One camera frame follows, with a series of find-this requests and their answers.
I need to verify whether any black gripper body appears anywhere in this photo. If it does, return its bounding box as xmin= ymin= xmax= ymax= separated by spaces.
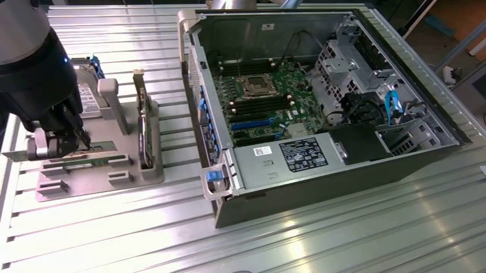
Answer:
xmin=0 ymin=27 xmax=84 ymax=133

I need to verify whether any green RAM stick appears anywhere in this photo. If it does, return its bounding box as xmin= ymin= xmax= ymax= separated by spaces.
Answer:
xmin=1 ymin=140 xmax=116 ymax=162
xmin=42 ymin=154 xmax=126 ymax=169

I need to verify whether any black RAM slot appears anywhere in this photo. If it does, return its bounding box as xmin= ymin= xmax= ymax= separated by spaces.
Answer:
xmin=231 ymin=99 xmax=295 ymax=109
xmin=217 ymin=57 xmax=273 ymax=65
xmin=217 ymin=61 xmax=275 ymax=69
xmin=220 ymin=68 xmax=277 ymax=76
xmin=229 ymin=96 xmax=293 ymax=105
xmin=233 ymin=106 xmax=296 ymax=115
xmin=219 ymin=65 xmax=276 ymax=72
xmin=231 ymin=102 xmax=295 ymax=112

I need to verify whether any hard disk with blue carrier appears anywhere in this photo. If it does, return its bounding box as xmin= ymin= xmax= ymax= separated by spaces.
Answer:
xmin=69 ymin=56 xmax=112 ymax=115

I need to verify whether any graphics card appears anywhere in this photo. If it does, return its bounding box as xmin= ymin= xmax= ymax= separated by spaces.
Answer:
xmin=130 ymin=69 xmax=157 ymax=169

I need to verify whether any grey parts rack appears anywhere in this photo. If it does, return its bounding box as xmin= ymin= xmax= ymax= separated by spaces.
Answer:
xmin=34 ymin=78 xmax=165 ymax=203

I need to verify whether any black expansion slot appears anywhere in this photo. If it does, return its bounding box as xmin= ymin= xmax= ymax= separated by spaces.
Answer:
xmin=233 ymin=134 xmax=277 ymax=147
xmin=227 ymin=112 xmax=275 ymax=123

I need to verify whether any blue expansion slot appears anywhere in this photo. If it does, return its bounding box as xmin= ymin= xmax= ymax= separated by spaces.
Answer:
xmin=229 ymin=120 xmax=273 ymax=133

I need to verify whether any CPU socket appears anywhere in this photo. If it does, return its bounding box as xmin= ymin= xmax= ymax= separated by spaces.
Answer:
xmin=241 ymin=75 xmax=273 ymax=100

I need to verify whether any grey power supply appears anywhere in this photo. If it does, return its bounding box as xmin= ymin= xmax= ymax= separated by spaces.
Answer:
xmin=229 ymin=135 xmax=345 ymax=191

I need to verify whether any silver chipset heatsink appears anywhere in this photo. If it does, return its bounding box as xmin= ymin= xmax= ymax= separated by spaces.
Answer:
xmin=285 ymin=124 xmax=308 ymax=137

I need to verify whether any green motherboard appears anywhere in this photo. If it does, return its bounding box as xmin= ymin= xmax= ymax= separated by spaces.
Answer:
xmin=211 ymin=55 xmax=328 ymax=148

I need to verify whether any black open PC case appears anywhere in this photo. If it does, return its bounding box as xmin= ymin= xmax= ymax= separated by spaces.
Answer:
xmin=177 ymin=8 xmax=474 ymax=229

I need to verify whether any metal disk bay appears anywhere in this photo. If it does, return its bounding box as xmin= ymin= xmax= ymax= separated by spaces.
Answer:
xmin=313 ymin=39 xmax=383 ymax=114

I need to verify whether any black power supply shroud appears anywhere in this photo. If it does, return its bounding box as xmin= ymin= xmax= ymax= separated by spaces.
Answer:
xmin=316 ymin=122 xmax=393 ymax=166

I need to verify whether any white power strip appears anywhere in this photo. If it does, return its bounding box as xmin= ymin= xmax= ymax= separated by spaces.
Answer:
xmin=440 ymin=66 xmax=456 ymax=85

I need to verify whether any blue box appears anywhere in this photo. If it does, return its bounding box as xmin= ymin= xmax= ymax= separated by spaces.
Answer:
xmin=421 ymin=13 xmax=455 ymax=37

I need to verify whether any grey cabinet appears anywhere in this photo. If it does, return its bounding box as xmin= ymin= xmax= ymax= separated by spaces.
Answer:
xmin=450 ymin=61 xmax=486 ymax=108

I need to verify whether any black wire bundle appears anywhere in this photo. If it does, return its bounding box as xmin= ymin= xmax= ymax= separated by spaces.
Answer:
xmin=327 ymin=92 xmax=385 ymax=126

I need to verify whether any blue wire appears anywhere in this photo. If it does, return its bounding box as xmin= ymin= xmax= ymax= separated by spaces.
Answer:
xmin=384 ymin=90 xmax=404 ymax=126

